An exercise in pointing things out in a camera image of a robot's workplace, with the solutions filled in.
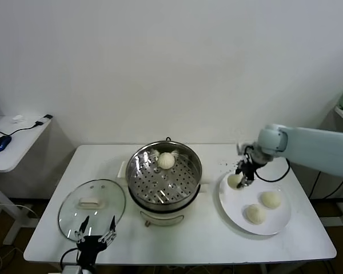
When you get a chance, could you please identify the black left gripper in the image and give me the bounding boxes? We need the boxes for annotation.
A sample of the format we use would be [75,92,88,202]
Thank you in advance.
[73,215,117,271]

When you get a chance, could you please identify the white side desk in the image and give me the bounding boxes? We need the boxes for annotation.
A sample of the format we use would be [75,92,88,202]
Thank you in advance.
[0,115,54,246]

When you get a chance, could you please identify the white steamed baozi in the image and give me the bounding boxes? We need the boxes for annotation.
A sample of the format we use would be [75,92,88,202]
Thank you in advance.
[244,203,266,225]
[227,174,244,190]
[156,152,177,170]
[260,190,282,209]

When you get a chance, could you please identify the white electric cooker pot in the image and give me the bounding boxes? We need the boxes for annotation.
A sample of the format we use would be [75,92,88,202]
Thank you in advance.
[128,182,209,229]

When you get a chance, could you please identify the stainless steel steamer basket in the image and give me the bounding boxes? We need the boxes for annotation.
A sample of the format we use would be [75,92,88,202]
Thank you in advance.
[117,140,213,208]

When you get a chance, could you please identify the white floor cable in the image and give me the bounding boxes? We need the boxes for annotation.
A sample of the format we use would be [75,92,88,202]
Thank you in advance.
[0,201,39,219]

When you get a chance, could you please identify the glass lid with white handle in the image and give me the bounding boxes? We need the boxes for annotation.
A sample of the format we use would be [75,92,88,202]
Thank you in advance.
[58,179,127,243]

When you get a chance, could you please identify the white round plate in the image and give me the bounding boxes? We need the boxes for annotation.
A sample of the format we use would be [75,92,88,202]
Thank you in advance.
[218,170,292,236]

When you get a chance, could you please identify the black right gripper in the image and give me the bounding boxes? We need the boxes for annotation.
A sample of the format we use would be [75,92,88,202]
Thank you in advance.
[234,150,260,189]

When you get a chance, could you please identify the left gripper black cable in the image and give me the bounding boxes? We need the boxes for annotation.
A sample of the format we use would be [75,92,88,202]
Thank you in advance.
[59,248,79,272]

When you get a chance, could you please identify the blue computer mouse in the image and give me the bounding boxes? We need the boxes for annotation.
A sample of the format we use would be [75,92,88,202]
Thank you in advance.
[0,135,13,152]

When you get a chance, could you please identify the scattered dark crumbs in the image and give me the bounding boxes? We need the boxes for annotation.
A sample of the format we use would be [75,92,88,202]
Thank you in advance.
[218,161,242,172]

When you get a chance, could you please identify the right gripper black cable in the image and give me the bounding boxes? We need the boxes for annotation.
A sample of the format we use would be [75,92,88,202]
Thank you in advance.
[256,158,292,183]

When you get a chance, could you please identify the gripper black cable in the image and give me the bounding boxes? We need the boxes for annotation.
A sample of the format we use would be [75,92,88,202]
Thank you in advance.
[256,158,292,183]
[59,248,79,272]

